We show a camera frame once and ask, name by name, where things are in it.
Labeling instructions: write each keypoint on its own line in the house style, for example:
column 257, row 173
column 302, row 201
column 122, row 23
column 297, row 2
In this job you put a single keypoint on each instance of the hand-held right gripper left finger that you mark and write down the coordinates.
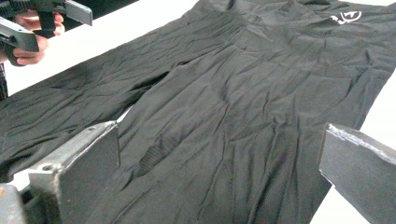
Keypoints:
column 84, row 165

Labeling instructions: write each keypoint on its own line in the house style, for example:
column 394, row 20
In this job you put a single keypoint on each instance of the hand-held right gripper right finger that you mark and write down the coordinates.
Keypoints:
column 364, row 174

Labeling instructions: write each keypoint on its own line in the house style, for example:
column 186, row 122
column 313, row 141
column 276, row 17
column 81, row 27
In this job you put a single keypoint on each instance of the black pants with white logo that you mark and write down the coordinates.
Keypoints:
column 233, row 93

